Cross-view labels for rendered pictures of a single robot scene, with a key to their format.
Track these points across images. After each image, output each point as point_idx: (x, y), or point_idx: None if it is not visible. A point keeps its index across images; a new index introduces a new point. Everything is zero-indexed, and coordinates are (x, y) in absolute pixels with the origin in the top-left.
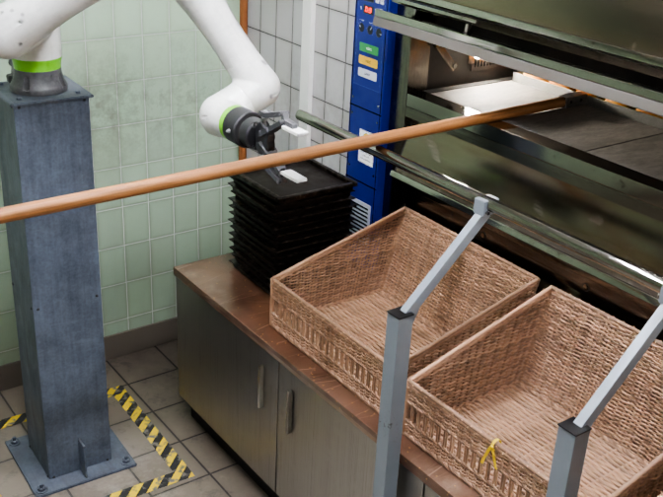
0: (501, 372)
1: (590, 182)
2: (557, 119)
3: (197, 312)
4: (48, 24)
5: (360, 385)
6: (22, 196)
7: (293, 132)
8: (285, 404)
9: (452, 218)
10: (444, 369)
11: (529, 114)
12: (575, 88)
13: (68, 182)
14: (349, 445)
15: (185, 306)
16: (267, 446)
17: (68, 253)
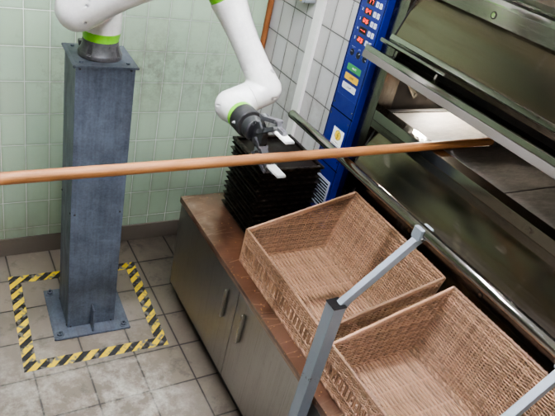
0: (401, 341)
1: (504, 221)
2: (486, 157)
3: (191, 233)
4: (109, 11)
5: (295, 330)
6: (73, 134)
7: (282, 139)
8: (239, 322)
9: (388, 210)
10: (360, 338)
11: (464, 148)
12: (516, 153)
13: (110, 130)
14: (277, 371)
15: (184, 225)
16: (221, 342)
17: (102, 180)
